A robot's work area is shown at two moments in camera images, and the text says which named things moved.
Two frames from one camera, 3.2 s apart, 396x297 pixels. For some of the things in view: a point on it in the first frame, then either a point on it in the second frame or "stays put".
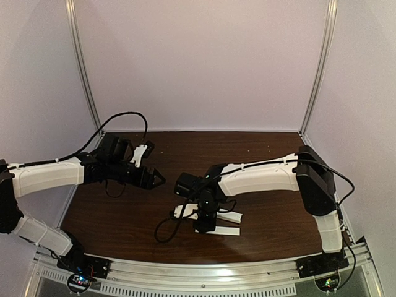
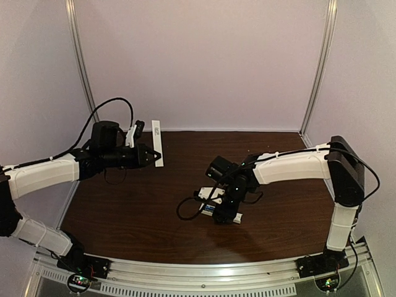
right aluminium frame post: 321,69 stays put
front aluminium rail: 229,278 stays put
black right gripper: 205,225 -> 223,213
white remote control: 224,231 -> 237,219
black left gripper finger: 158,176 -> 154,154
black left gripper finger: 158,180 -> 154,158
